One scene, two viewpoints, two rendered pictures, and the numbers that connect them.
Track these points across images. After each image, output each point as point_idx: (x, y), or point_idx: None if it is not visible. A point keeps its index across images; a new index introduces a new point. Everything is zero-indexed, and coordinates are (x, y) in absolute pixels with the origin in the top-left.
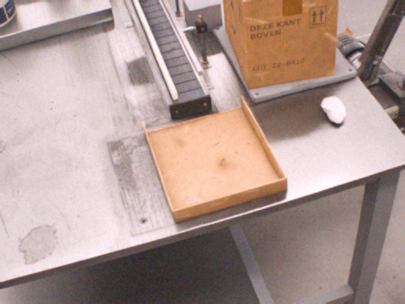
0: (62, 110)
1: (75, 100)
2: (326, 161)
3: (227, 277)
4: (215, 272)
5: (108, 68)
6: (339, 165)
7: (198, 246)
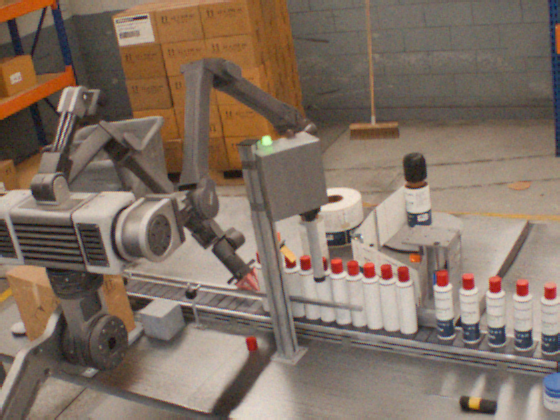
0: (190, 256)
1: (190, 262)
2: (13, 313)
3: (123, 416)
4: (133, 414)
5: (195, 279)
6: (4, 315)
7: (159, 417)
